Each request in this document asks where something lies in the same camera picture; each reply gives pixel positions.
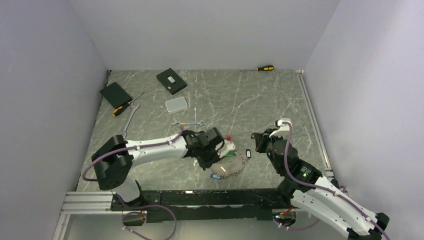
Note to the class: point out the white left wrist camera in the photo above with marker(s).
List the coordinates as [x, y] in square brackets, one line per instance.
[226, 147]

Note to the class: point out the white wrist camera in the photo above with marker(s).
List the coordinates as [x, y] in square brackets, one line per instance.
[226, 147]
[282, 129]

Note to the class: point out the blue key tag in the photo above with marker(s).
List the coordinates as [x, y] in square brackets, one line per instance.
[215, 176]

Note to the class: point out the yellow black screwdriver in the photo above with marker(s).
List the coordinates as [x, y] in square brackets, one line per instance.
[122, 108]
[266, 68]

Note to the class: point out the plain black box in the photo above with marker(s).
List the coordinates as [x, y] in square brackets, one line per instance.
[115, 95]

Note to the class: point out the round metal keyring plate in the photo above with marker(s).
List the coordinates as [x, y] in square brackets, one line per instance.
[229, 166]

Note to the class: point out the yellow black screwdriver left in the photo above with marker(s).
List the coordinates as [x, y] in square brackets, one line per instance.
[122, 108]

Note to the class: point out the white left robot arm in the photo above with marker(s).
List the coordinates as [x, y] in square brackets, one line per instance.
[113, 161]

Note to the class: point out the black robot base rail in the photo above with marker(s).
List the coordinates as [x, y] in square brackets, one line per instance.
[183, 205]

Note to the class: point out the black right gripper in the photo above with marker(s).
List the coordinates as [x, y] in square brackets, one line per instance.
[259, 141]

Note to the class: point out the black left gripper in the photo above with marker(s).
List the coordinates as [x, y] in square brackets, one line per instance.
[204, 164]

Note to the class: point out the clear plastic container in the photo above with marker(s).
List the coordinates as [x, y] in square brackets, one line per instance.
[176, 105]

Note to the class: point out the yellow black screwdriver far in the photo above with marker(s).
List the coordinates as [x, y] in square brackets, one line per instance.
[266, 68]

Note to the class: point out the large silver wrench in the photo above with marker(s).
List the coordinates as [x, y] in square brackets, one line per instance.
[133, 108]

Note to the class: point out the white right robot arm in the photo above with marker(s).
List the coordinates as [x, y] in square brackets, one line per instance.
[305, 187]

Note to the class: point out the small silver wrench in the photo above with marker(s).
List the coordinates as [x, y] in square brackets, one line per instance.
[178, 122]

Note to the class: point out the black box with label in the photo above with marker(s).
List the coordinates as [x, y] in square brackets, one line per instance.
[171, 81]

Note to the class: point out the black key tag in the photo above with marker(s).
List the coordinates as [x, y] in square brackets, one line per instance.
[248, 153]

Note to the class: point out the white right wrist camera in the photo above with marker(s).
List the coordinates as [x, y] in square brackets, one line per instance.
[282, 129]

